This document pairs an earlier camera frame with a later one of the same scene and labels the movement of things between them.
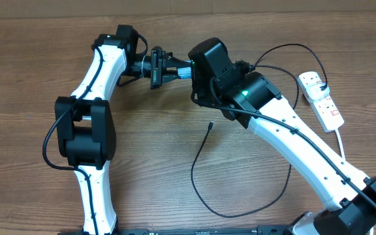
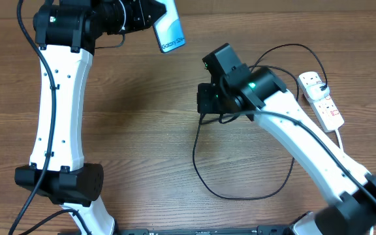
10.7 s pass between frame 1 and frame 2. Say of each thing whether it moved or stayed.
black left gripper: moved
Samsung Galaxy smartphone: moved
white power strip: stayed
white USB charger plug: stayed
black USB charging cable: moved
